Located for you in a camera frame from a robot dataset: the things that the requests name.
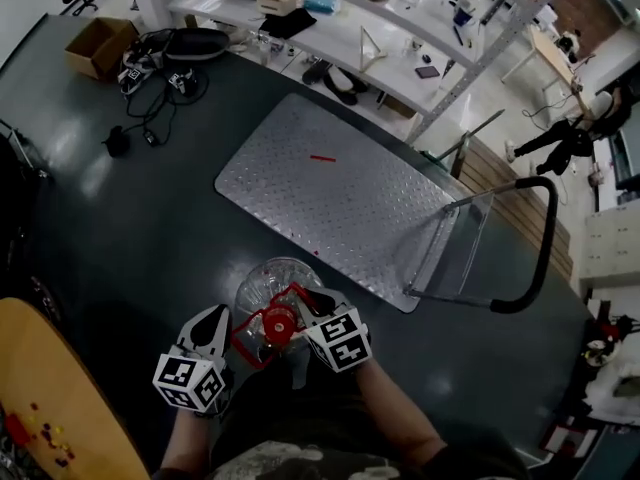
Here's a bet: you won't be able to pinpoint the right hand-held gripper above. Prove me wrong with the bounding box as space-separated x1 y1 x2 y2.
293 286 374 375

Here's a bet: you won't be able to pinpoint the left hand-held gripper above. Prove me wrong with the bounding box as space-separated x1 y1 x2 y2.
152 303 235 418

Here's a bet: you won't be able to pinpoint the clear water jug red cap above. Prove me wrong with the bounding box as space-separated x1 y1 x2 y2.
230 256 329 372

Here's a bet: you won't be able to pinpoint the grey platform trolley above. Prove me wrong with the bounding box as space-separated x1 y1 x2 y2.
213 92 559 315

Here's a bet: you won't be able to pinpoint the person's right forearm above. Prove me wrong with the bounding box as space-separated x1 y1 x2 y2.
352 360 446 462

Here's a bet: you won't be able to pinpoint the person's left forearm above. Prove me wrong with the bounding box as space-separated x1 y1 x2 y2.
159 407 219 474

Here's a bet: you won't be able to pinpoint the person's dark trousers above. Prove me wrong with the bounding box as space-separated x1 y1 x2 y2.
224 352 361 419

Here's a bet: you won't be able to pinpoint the person's dark patterned shirt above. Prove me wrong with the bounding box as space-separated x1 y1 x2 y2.
149 407 529 480

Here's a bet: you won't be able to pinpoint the round wooden table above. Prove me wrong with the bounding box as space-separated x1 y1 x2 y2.
0 296 151 480

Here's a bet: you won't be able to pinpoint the pile of small colourful beads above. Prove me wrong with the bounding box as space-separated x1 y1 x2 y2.
4 401 76 469

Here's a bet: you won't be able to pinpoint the small black device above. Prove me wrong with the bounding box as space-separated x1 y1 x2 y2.
101 125 131 158

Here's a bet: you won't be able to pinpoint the red plastic block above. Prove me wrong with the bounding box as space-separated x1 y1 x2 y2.
4 412 31 442

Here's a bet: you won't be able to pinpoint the black and white slippers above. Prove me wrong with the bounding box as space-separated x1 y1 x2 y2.
322 67 371 107

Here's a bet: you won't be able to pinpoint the wooden stair steps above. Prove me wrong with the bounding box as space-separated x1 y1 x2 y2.
449 140 574 282

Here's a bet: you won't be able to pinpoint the grey pole with green base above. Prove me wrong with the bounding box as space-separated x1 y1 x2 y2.
424 109 506 167

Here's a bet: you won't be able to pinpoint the black sandal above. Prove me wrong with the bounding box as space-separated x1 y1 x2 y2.
301 60 331 85

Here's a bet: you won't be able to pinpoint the spare white gripper device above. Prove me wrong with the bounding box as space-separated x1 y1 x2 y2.
168 70 199 94
118 52 151 94

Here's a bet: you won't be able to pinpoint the white metal shelving unit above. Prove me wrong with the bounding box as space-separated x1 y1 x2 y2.
167 0 601 144

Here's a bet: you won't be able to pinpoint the red and white box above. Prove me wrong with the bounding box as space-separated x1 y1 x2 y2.
542 415 601 459

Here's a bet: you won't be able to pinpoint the black folded cloth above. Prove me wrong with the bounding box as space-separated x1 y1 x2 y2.
259 7 317 40

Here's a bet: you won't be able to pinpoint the black oval case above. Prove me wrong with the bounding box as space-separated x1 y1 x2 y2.
164 27 231 62

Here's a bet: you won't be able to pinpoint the pile of red black gear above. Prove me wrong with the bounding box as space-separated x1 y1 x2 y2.
579 312 640 369

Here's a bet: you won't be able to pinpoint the white locker cabinet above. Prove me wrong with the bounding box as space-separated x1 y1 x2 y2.
579 202 640 289

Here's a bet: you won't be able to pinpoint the open cardboard box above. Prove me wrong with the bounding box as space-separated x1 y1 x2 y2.
63 16 141 82

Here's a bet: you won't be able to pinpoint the cream box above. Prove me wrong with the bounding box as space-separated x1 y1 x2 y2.
255 0 301 17

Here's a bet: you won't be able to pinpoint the blue mug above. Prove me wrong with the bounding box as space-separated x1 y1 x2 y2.
453 0 476 27

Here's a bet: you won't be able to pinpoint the dark framed window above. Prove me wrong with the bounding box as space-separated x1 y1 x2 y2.
614 117 640 192

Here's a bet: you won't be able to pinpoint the black cable tangle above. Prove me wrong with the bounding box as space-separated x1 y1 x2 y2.
124 70 211 147

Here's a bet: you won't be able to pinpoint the wooden triangle frame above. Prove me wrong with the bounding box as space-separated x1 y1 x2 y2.
358 25 389 74

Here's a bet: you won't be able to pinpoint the black metal frame rack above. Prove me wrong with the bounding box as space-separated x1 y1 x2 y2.
0 120 51 179

